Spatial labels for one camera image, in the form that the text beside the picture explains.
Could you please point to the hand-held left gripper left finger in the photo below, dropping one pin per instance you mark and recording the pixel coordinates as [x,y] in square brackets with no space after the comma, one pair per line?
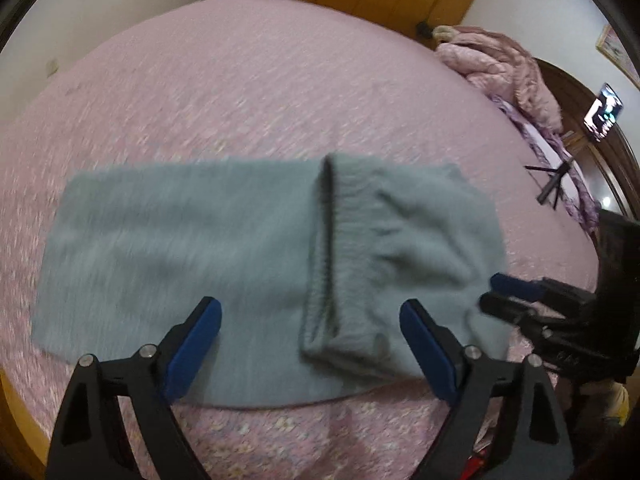
[195,345]

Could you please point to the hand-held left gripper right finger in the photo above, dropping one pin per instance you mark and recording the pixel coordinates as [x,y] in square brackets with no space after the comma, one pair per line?
[430,350]

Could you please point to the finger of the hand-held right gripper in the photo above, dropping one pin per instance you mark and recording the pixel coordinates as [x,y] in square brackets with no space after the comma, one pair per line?
[505,310]
[515,286]

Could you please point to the grey pants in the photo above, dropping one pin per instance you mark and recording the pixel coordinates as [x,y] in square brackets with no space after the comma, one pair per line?
[200,260]

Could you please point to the black phone tripod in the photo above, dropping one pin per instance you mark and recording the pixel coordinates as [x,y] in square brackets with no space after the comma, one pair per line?
[552,185]

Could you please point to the purple frilled pillow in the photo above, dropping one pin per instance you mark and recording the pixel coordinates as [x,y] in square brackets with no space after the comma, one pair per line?
[550,160]

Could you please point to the dark wooden headboard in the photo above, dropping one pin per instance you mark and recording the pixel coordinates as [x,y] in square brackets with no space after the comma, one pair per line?
[595,160]

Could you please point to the black smartphone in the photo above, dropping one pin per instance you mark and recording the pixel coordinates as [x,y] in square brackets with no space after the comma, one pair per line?
[604,112]

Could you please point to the pink quilt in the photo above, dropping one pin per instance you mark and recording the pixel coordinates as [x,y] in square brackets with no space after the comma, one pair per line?
[505,70]

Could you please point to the pink bed sheet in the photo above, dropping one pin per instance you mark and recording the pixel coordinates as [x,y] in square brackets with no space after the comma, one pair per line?
[250,75]

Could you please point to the framed wall picture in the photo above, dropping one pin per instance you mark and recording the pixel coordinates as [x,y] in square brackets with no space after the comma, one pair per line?
[617,50]

